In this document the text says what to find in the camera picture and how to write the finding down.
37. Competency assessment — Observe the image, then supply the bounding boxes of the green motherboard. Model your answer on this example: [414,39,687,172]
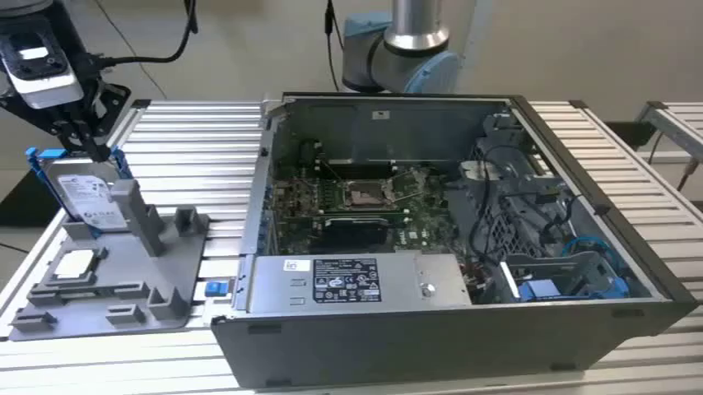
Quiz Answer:
[270,164,468,256]

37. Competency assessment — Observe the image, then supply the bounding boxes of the short black wire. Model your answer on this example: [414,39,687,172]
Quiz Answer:
[538,193,584,249]

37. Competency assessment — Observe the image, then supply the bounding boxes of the silver metal bracket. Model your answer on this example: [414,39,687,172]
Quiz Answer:
[457,160,501,183]

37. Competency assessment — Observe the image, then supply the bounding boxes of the black graphics card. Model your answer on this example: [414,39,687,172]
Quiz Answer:
[320,217,390,253]

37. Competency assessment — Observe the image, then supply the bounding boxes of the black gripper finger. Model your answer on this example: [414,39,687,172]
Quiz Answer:
[46,109,93,154]
[81,118,120,164]

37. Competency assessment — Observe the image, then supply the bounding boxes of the blue plastic block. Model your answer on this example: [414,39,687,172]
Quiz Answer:
[517,279,563,300]

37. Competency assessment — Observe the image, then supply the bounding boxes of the black expansion slot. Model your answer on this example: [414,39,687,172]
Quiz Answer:
[320,207,410,218]

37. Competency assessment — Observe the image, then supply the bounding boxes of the long black wire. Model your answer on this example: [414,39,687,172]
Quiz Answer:
[468,144,532,267]

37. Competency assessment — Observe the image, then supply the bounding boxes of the silver CPU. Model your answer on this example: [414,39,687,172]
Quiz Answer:
[52,249,109,278]

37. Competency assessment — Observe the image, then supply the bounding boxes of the black RAM slots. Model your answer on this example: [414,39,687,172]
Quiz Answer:
[322,161,401,179]

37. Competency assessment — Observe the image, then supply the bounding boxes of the grey parts rack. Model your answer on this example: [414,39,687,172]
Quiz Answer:
[8,179,213,342]

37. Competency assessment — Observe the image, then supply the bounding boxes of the silver power supply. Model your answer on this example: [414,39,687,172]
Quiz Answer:
[244,253,473,313]

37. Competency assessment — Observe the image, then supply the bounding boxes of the thick black gripper cable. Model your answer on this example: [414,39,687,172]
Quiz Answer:
[90,0,200,69]

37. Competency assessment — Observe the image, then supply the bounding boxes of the blue wire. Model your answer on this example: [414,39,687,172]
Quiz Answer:
[561,233,612,271]

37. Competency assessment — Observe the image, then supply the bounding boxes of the CPU socket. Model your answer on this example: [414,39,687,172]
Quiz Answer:
[342,179,396,210]

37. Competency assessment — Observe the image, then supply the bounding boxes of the open black PC case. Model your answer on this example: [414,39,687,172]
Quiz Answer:
[210,92,700,390]

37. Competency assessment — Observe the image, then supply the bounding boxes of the hanging black cable with plug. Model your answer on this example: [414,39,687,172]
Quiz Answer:
[321,0,342,91]

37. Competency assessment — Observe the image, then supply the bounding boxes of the thin metal locking lever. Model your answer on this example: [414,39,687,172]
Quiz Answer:
[321,160,348,183]

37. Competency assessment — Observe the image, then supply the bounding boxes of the thin black cable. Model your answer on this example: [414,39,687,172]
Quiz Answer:
[96,0,166,100]

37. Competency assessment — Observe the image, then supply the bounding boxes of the hard disk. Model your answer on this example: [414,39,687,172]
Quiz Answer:
[24,146,133,231]

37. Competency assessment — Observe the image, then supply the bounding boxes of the metal socket cover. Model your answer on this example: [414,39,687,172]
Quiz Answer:
[389,170,428,198]

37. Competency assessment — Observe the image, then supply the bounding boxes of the grey metal disk bay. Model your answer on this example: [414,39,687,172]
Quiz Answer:
[444,113,655,306]

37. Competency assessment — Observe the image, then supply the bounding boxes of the metal slat side table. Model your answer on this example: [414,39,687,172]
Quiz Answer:
[635,100,703,165]

